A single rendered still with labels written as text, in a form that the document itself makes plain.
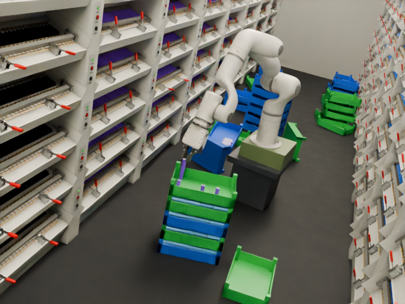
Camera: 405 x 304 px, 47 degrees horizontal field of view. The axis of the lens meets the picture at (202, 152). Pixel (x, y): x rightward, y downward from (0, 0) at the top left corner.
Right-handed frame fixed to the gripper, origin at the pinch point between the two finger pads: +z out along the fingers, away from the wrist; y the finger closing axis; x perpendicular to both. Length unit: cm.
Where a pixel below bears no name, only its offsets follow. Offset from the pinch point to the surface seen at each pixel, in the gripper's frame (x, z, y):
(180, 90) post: -88, -33, 73
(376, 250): -26, 2, -88
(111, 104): 5.6, -7.4, 47.1
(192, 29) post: -70, -72, 73
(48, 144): 52, 16, 30
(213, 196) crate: -2.9, 10.9, -19.2
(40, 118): 69, 6, 22
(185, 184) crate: -8.2, 12.5, -1.0
